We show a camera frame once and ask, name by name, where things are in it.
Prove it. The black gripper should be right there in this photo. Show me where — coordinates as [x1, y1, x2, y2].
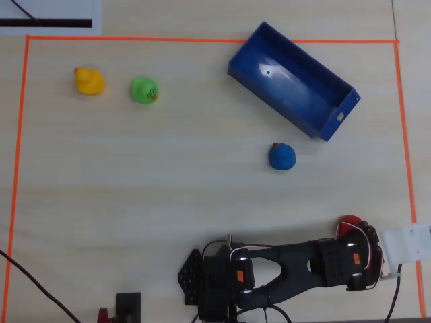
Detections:
[338, 220, 387, 292]

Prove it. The red rubber duck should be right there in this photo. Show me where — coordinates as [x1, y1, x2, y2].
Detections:
[337, 215, 362, 236]

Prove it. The blue rubber duck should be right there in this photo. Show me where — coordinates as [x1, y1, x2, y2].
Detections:
[268, 141, 297, 172]

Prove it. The blue plastic box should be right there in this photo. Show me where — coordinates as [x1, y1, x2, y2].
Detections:
[228, 20, 362, 143]

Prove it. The green rubber duck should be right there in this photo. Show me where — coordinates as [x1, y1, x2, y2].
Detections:
[130, 76, 160, 105]

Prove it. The yellow rubber duck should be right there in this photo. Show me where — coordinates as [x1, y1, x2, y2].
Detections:
[73, 66, 106, 97]

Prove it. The orange tape strip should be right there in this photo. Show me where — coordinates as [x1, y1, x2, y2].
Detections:
[4, 35, 32, 316]
[26, 34, 401, 45]
[393, 40, 426, 320]

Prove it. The black stand with red clamp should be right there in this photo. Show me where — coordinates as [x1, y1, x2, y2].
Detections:
[97, 292, 143, 323]

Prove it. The black camera cable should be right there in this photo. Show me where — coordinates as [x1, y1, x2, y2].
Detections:
[385, 264, 404, 323]

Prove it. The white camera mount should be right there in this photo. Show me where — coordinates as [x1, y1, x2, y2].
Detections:
[379, 220, 431, 279]

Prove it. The long black cable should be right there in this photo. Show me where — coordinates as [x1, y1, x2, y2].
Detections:
[0, 249, 81, 323]

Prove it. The thin black cable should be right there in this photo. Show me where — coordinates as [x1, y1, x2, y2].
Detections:
[11, 0, 40, 22]

